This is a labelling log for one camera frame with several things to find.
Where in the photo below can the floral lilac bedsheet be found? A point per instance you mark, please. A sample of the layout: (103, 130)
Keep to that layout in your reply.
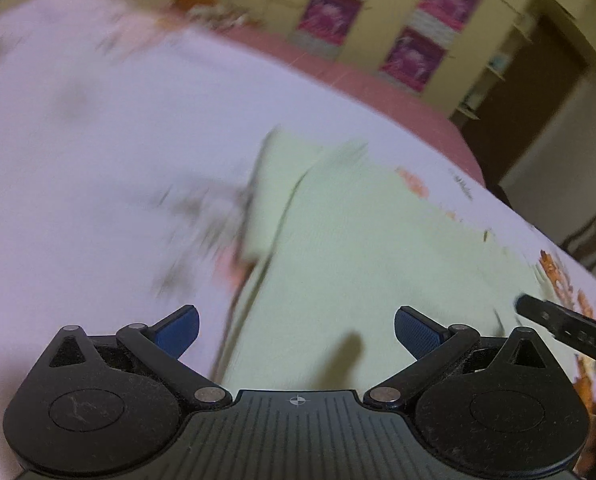
(128, 147)

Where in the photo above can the dark wooden door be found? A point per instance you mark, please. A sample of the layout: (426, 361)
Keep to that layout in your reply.
(514, 113)

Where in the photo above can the orange patterned pillow pile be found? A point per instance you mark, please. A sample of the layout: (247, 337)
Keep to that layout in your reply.
(214, 15)

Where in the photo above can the lower left pink poster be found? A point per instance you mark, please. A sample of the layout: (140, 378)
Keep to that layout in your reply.
(324, 25)

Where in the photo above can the pale green knit sweater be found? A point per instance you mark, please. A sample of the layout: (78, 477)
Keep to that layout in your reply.
(336, 244)

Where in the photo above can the pink poster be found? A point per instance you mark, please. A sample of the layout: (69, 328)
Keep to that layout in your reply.
(442, 21)
(324, 25)
(412, 60)

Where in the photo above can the cream wardrobe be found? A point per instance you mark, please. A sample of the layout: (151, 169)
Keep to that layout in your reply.
(380, 22)

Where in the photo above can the lower right pink poster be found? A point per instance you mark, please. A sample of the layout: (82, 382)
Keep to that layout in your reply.
(412, 60)

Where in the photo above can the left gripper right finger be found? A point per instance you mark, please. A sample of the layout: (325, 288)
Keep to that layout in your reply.
(437, 350)

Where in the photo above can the upper right pink poster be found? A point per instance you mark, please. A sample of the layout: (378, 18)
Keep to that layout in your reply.
(442, 21)

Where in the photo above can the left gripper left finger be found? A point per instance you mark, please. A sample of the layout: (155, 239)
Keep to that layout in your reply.
(159, 347)

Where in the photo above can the corner shelf unit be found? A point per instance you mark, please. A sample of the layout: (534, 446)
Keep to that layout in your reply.
(495, 69)

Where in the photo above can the pink checked bed cover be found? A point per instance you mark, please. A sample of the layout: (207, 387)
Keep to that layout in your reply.
(406, 110)

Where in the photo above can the dark wooden chair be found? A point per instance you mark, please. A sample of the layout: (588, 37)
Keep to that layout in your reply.
(581, 245)

